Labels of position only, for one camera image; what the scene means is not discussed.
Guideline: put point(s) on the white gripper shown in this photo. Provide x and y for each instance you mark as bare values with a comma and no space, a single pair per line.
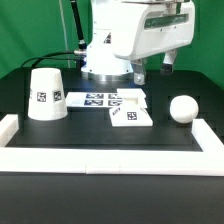
143,29

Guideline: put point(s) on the white lamp base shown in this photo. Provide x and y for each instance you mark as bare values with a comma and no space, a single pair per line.
132,111

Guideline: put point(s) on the white lamp bulb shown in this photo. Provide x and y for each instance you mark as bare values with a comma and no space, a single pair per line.
184,109

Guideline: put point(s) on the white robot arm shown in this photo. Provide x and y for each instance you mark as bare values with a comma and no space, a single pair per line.
101,63

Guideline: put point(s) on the white lamp shade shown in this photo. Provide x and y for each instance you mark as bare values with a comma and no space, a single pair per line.
47,100

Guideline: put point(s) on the white marker sheet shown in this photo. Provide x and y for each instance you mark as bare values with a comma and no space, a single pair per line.
87,99

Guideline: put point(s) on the white U-shaped border frame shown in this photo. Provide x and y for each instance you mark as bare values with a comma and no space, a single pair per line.
209,161

